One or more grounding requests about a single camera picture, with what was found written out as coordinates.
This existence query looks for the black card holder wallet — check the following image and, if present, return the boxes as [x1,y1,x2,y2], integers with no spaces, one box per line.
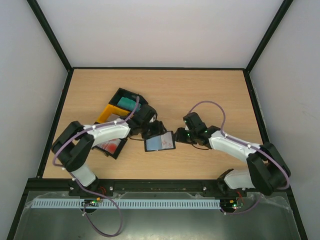
[144,131,176,152]

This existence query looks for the white credit card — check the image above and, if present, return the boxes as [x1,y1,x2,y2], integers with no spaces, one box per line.
[160,131,174,149]

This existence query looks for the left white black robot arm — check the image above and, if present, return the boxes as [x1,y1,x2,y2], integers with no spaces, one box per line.
[51,104,167,187]

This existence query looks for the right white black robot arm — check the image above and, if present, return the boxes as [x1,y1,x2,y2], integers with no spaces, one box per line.
[174,112,291,196]

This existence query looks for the teal cards stack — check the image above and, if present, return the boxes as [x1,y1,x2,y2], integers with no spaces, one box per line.
[117,97,137,111]

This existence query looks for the black bin with teal cards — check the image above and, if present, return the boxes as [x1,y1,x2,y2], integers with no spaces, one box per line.
[109,88,148,112]

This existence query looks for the yellow bin with white cards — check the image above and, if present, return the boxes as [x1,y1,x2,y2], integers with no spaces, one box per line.
[95,104,130,124]

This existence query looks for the black bin with red cards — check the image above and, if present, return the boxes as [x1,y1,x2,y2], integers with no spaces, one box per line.
[93,138,127,160]

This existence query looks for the red white cards stack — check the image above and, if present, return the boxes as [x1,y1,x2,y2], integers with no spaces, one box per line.
[97,139,120,154]

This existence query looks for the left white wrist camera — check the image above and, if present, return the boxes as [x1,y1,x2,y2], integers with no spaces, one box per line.
[149,114,158,123]

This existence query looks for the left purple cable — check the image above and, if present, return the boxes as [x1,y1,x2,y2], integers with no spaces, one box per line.
[52,96,141,181]

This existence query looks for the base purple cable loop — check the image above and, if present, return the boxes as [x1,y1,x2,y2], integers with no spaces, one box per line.
[81,193,125,238]

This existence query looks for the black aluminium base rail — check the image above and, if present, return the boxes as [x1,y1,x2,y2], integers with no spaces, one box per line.
[24,177,291,198]

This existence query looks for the light blue slotted cable duct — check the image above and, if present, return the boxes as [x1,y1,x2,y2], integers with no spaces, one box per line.
[31,198,221,210]

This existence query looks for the black cage frame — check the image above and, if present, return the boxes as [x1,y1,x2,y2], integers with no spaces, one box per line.
[6,0,310,240]

